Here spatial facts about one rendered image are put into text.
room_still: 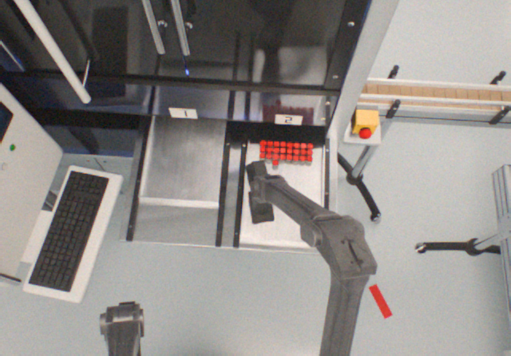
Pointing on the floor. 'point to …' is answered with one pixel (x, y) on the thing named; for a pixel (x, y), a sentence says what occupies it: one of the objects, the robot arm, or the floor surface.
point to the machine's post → (366, 49)
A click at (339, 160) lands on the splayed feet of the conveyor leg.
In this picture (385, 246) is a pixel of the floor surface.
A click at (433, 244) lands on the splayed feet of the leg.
